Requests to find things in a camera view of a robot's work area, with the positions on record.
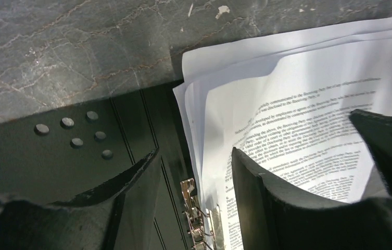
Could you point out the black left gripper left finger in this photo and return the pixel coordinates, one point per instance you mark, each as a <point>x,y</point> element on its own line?
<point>117,214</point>

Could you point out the printed paper sheet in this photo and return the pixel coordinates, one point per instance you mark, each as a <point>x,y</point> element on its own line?
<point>210,67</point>
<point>293,121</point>

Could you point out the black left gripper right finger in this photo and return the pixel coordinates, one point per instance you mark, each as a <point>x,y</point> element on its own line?
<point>274,214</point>

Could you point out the blue folder with black inside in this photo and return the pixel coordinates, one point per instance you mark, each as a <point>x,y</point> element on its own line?
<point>58,154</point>

